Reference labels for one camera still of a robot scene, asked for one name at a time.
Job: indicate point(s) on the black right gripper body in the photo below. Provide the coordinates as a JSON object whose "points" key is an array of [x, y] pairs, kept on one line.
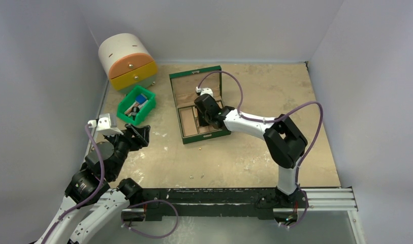
{"points": [[203, 119]]}

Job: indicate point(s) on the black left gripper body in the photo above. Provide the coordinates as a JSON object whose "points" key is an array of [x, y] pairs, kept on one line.
{"points": [[123, 144]]}

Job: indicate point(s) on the green jewelry tray insert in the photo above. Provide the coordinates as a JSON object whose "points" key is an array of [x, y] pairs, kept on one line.
{"points": [[189, 121]]}

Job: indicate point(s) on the green jewelry box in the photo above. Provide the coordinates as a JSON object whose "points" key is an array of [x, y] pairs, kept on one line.
{"points": [[183, 86]]}

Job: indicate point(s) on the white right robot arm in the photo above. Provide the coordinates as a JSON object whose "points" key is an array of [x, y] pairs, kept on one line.
{"points": [[285, 142]]}

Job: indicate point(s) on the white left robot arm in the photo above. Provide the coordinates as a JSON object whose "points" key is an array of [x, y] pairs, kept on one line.
{"points": [[89, 202]]}

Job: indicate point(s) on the black grey marker cap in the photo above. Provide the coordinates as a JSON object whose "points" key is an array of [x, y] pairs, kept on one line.
{"points": [[134, 111]]}

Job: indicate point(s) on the green plastic bin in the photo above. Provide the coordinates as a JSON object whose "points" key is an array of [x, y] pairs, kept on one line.
{"points": [[125, 106]]}

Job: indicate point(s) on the blue eraser block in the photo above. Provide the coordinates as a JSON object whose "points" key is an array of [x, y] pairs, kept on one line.
{"points": [[140, 99]]}

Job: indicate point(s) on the white drawer cabinet orange yellow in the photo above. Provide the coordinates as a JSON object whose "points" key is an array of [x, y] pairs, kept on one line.
{"points": [[127, 63]]}

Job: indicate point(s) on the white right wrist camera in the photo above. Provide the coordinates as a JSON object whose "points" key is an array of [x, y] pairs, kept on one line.
{"points": [[202, 91]]}

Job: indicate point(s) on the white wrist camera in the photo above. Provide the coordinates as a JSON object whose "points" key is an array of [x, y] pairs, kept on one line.
{"points": [[202, 91], [105, 124]]}

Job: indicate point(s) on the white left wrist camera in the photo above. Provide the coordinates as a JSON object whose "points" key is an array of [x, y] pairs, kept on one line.
{"points": [[105, 124]]}

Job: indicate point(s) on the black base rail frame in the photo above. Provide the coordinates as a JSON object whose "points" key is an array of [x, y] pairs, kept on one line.
{"points": [[262, 203]]}

